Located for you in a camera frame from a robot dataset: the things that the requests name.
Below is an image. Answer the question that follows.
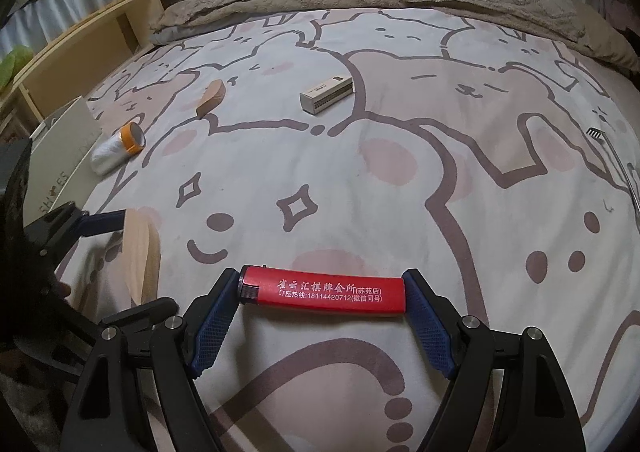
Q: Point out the clear film roll orange cap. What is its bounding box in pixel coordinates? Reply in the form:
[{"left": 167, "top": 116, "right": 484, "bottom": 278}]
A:
[{"left": 89, "top": 120, "right": 146, "bottom": 177}]

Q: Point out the wooden bedside shelf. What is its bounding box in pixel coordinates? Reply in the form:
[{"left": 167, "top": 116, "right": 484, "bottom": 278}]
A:
[{"left": 0, "top": 0, "right": 202, "bottom": 143}]

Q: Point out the green plush toy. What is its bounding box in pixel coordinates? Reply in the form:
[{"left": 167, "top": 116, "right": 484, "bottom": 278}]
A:
[{"left": 0, "top": 45, "right": 34, "bottom": 93}]

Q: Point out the half-round wooden block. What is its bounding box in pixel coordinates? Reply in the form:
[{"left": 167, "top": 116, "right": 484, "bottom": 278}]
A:
[{"left": 194, "top": 78, "right": 227, "bottom": 119}]

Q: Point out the pointed wooden block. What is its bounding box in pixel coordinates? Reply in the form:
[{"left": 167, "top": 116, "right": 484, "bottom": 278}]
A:
[{"left": 121, "top": 209, "right": 162, "bottom": 307}]

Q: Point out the pile of clothes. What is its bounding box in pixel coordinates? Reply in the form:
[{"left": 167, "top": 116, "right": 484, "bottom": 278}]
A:
[{"left": 587, "top": 0, "right": 640, "bottom": 43}]

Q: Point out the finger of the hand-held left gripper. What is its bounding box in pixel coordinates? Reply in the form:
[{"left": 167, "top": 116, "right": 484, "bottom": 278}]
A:
[
  {"left": 24, "top": 201, "right": 127, "bottom": 263},
  {"left": 54, "top": 298, "right": 180, "bottom": 349}
]

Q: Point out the beige plush comforter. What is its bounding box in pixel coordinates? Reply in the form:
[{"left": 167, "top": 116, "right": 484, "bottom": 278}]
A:
[{"left": 149, "top": 0, "right": 640, "bottom": 78}]

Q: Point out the red lighter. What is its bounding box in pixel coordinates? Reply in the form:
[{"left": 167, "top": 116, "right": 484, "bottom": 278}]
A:
[{"left": 235, "top": 264, "right": 407, "bottom": 317}]

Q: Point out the small beige rectangular case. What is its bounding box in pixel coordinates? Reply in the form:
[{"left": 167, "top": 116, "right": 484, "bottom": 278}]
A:
[{"left": 299, "top": 72, "right": 355, "bottom": 115}]

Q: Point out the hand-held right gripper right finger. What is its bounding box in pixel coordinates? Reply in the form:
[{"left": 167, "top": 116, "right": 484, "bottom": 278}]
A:
[{"left": 401, "top": 268, "right": 587, "bottom": 452}]

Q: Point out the white cardboard shoe box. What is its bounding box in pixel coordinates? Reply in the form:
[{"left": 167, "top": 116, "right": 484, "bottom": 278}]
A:
[{"left": 29, "top": 95, "right": 104, "bottom": 223}]

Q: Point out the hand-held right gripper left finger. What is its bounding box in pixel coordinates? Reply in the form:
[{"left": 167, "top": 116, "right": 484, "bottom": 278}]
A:
[{"left": 60, "top": 268, "right": 245, "bottom": 452}]

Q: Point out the bear printed blanket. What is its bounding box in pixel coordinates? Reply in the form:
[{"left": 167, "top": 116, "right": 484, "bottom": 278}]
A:
[{"left": 50, "top": 6, "right": 640, "bottom": 452}]

